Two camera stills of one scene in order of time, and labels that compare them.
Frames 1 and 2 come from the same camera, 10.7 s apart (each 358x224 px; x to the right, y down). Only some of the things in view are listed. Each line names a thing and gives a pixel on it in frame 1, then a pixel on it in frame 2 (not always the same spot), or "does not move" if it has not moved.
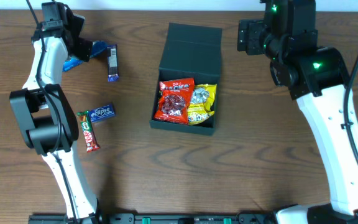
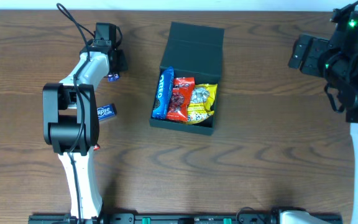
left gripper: [84, 51] to [124, 63]
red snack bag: [174, 99] does not move
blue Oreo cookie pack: [72, 61] to [165, 84]
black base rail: [155, 218] does not move
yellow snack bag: [202, 102] does not move
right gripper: [248, 35] to [305, 54]
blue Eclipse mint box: [102, 112] does not move
